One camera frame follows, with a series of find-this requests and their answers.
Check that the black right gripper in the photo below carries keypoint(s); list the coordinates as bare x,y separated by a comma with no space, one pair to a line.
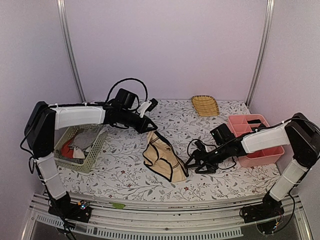
198,154

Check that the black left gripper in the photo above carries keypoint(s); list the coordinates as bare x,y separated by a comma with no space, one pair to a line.
143,128

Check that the beige garment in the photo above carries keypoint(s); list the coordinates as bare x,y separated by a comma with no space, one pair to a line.
160,158

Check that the navy underwear with cream waistband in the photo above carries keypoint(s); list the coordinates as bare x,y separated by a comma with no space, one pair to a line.
255,129

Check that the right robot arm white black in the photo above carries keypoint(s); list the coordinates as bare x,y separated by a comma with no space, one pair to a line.
254,142

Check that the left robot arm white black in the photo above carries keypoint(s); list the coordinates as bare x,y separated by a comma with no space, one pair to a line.
46,120

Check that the floral tablecloth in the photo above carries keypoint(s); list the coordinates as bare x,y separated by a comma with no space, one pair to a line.
119,171

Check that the yellow woven bamboo tray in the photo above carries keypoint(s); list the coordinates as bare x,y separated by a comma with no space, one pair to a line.
205,106

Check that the cream perforated laundry basket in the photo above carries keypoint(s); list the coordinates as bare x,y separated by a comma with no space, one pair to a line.
82,161

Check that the green tape piece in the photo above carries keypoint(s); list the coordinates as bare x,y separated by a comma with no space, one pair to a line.
118,205

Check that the red garment in basket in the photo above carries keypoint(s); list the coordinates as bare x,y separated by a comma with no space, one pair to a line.
67,151

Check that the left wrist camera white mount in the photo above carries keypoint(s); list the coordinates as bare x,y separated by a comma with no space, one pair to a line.
147,106

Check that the aluminium front rail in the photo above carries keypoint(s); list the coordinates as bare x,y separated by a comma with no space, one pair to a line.
190,220

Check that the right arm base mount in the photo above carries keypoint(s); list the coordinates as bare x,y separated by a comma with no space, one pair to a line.
261,211

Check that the left aluminium frame post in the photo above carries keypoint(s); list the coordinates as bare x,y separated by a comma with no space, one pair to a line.
62,13

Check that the aluminium frame post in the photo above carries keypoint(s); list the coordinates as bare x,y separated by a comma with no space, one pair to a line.
62,13
270,4

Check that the right aluminium frame post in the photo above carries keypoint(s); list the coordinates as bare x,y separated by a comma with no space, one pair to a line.
270,4

